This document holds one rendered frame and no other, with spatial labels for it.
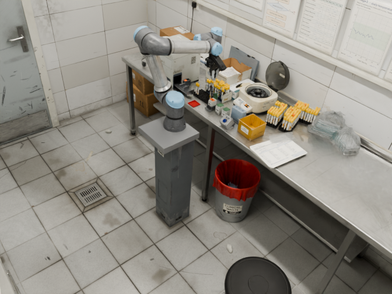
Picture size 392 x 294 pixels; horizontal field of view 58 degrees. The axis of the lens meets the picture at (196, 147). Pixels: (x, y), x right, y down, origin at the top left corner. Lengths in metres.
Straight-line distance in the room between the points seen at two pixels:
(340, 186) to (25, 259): 2.21
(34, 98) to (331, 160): 2.76
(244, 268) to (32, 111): 2.67
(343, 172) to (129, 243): 1.62
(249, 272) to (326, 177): 0.74
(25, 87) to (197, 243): 2.16
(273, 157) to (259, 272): 0.71
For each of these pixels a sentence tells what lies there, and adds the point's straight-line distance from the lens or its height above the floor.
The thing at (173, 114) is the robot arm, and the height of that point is 1.05.
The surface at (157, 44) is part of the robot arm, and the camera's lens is 2.00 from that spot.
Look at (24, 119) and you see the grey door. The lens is 3.87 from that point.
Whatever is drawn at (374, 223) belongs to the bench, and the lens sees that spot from 2.12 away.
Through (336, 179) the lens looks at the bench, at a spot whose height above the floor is 0.87.
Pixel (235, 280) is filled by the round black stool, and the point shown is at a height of 0.65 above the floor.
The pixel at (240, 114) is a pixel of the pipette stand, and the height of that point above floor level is 0.96.
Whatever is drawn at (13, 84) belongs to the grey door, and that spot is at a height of 0.60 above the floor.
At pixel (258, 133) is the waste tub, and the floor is 0.91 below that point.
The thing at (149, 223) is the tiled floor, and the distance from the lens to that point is 2.94.
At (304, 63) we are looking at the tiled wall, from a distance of 2.68.
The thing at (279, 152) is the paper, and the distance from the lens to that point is 2.30.
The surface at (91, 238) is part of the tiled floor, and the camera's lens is 2.91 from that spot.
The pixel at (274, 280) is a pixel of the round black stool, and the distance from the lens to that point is 1.99.
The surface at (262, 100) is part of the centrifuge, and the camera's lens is 2.58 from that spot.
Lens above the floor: 2.32
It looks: 40 degrees down
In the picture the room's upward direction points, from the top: 4 degrees clockwise
